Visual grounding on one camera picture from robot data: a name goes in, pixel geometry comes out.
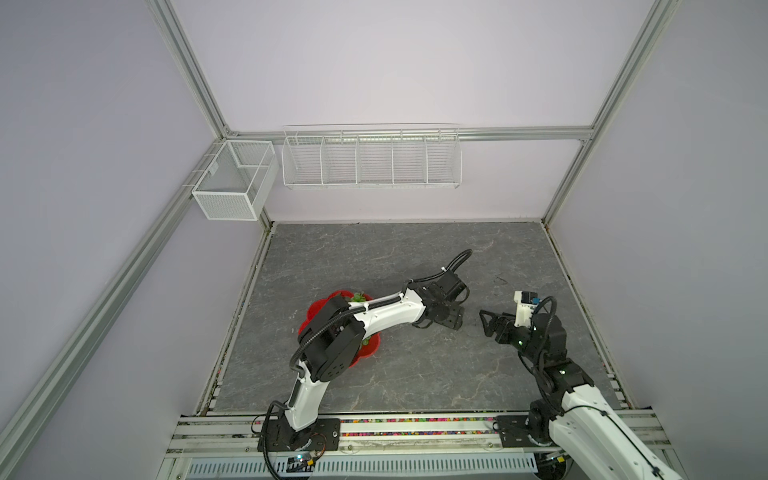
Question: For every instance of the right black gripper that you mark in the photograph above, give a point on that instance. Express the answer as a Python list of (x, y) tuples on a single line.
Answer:
[(496, 323)]

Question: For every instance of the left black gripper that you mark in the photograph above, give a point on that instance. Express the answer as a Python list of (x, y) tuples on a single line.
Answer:
[(455, 318)]

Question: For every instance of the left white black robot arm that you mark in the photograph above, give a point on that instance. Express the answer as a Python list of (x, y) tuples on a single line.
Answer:
[(328, 345)]

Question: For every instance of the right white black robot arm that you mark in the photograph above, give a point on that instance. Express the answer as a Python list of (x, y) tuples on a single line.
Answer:
[(571, 412)]

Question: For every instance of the red flower-shaped fruit bowl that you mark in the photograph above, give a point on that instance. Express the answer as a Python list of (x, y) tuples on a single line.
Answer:
[(370, 344)]

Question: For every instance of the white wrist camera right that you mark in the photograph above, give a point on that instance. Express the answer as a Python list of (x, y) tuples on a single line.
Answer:
[(526, 303)]

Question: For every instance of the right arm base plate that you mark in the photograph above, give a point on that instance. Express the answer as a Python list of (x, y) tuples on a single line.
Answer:
[(522, 430)]

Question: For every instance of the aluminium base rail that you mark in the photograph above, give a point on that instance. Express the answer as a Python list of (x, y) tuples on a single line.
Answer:
[(429, 445)]

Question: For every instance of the white wire wall rack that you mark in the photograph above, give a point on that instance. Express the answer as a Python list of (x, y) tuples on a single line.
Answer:
[(388, 157)]

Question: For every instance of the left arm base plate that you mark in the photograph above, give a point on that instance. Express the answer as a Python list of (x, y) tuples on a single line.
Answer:
[(323, 435)]

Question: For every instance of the white mesh wall basket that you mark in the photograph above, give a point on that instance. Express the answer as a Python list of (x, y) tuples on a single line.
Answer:
[(237, 181)]

